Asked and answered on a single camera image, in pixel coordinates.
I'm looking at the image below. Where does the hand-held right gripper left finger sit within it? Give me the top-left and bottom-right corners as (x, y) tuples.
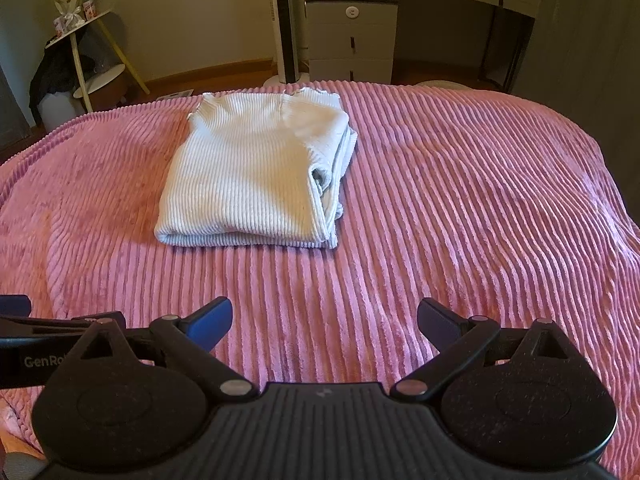
(70, 296), (256, 402)

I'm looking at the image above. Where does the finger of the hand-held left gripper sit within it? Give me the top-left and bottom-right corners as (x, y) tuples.
(0, 311), (128, 348)
(0, 295), (32, 317)

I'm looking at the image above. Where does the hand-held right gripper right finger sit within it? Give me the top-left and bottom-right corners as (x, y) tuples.
(392, 297), (576, 402)

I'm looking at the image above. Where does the white ribbed sweater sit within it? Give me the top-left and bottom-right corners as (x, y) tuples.
(152, 87), (360, 251)

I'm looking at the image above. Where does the pink ribbed blanket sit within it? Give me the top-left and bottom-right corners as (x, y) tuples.
(0, 80), (640, 466)

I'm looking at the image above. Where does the white bin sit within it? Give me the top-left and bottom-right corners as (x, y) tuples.
(39, 91), (86, 133)

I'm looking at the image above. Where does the grey wardrobe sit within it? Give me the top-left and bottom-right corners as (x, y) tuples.
(0, 52), (37, 136)

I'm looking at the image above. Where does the black cloth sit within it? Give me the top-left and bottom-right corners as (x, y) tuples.
(29, 25), (108, 111)

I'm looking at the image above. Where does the white yellow-legged side table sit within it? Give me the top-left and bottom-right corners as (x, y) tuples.
(45, 7), (151, 113)

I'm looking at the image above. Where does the grey drawer cabinet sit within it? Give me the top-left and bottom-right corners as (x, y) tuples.
(304, 0), (399, 85)

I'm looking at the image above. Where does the white tower fan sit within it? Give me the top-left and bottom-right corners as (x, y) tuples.
(264, 0), (312, 87)

